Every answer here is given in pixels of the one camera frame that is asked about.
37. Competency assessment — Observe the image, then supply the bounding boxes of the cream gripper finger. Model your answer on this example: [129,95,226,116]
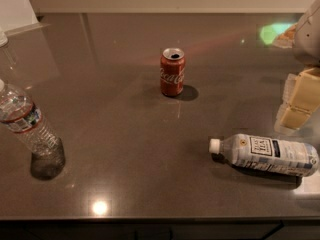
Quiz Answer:
[274,103,310,135]
[283,67,320,113]

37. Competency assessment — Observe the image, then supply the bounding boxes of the blue labelled plastic bottle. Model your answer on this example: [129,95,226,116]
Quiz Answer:
[209,134,319,177]

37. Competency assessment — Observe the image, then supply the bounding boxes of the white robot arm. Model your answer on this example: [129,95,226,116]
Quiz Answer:
[274,0,320,135]

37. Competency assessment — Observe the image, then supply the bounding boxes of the red coke can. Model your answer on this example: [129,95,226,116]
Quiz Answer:
[160,48,186,97]

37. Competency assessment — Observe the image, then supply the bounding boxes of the clear plastic water bottle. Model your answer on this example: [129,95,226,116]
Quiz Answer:
[0,80,65,180]

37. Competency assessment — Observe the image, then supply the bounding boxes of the white object at left edge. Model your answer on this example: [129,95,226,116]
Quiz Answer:
[0,27,8,47]

